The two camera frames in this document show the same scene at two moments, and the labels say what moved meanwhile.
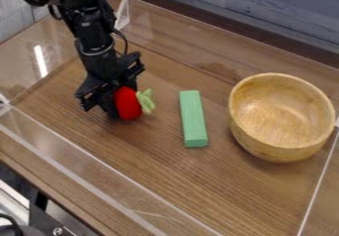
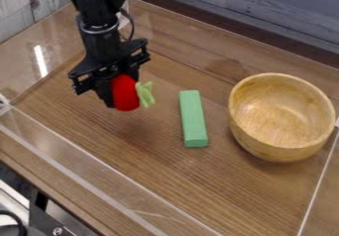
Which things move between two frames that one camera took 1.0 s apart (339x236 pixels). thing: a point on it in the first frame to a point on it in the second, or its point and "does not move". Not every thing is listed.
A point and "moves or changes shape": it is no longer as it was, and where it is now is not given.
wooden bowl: (282, 116) does not move
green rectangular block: (192, 119) does not move
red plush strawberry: (132, 103) moves or changes shape
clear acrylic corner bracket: (122, 14) does not move
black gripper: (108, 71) to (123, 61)
